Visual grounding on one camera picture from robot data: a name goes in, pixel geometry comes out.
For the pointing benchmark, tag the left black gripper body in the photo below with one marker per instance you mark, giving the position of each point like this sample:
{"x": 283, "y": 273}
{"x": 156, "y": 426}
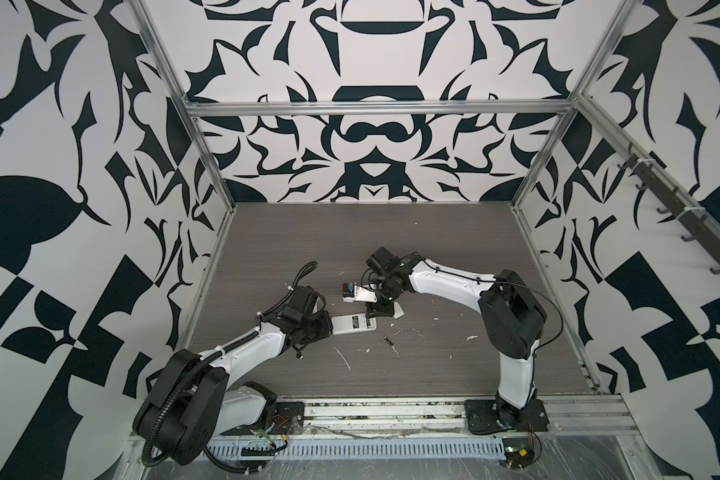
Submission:
{"x": 315, "y": 328}

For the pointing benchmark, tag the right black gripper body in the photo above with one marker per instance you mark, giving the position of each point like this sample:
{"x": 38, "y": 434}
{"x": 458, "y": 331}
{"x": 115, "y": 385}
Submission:
{"x": 385, "y": 296}

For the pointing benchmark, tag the white red remote control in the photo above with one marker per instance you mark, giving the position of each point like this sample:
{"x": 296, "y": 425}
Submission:
{"x": 352, "y": 323}

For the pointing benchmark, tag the white battery cover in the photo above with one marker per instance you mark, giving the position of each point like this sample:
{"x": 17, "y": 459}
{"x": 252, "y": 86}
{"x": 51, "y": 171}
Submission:
{"x": 397, "y": 310}

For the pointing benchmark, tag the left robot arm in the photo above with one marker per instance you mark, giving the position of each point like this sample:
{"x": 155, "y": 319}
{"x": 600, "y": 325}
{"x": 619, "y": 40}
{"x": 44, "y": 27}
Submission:
{"x": 194, "y": 397}

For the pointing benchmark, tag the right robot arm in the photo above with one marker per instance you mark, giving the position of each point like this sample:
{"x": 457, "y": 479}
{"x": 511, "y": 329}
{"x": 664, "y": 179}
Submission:
{"x": 514, "y": 321}

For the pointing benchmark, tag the small electronics board right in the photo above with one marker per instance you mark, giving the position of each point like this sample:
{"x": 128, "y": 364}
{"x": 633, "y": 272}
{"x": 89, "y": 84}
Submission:
{"x": 521, "y": 453}

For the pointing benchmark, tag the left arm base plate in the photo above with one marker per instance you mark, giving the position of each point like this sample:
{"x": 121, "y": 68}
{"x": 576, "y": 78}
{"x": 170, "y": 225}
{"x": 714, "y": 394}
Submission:
{"x": 279, "y": 418}

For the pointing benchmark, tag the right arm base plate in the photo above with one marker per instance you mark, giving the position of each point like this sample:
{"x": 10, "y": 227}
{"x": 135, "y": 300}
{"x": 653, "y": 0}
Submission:
{"x": 487, "y": 417}

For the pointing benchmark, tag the white slotted cable duct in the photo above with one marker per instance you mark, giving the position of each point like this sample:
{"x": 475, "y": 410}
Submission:
{"x": 491, "y": 449}

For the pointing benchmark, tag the aluminium frame rail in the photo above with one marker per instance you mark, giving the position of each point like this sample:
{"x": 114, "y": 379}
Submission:
{"x": 386, "y": 107}

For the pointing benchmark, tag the black wall hook rail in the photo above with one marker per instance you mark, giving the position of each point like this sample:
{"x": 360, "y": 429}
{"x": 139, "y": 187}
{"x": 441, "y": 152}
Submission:
{"x": 676, "y": 203}

